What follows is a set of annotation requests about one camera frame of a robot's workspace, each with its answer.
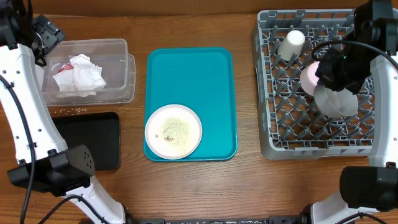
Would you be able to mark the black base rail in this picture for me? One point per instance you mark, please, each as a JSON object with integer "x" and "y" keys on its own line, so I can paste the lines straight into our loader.
{"x": 269, "y": 220}

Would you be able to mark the teal serving tray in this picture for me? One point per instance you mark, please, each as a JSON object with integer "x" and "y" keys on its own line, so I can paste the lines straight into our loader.
{"x": 201, "y": 79}

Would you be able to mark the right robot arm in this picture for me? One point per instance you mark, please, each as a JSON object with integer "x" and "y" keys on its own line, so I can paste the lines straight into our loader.
{"x": 370, "y": 50}

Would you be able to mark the clear plastic waste bin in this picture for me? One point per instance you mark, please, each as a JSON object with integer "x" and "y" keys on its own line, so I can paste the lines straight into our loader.
{"x": 118, "y": 71}

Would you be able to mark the red foil wrapper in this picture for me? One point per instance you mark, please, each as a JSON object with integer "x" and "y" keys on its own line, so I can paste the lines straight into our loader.
{"x": 66, "y": 66}

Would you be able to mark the black plastic tray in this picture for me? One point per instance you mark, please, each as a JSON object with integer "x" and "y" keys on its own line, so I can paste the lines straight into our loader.
{"x": 99, "y": 132}

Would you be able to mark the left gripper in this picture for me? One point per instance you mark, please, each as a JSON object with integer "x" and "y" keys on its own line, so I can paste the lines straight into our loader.
{"x": 49, "y": 34}

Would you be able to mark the grey bowl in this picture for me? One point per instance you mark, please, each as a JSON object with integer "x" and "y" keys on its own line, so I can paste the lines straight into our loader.
{"x": 335, "y": 104}

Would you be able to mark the grey dishwasher rack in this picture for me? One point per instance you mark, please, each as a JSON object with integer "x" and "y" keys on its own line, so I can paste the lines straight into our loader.
{"x": 290, "y": 124}

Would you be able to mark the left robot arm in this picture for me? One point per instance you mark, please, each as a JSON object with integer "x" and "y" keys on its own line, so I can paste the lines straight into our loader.
{"x": 45, "y": 162}

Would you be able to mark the scattered rice grains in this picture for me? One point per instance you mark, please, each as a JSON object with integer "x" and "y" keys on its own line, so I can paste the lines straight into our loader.
{"x": 68, "y": 111}

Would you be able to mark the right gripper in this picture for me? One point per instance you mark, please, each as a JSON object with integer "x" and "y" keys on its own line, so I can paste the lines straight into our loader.
{"x": 325, "y": 74}

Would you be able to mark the large white plate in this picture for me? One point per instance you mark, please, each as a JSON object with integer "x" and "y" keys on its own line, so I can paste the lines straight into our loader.
{"x": 173, "y": 132}

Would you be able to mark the white napkin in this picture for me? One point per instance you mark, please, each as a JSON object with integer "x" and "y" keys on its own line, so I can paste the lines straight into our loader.
{"x": 67, "y": 86}
{"x": 86, "y": 75}

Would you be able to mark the white paper cup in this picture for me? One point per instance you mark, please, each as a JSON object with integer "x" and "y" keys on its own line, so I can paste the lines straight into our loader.
{"x": 291, "y": 44}

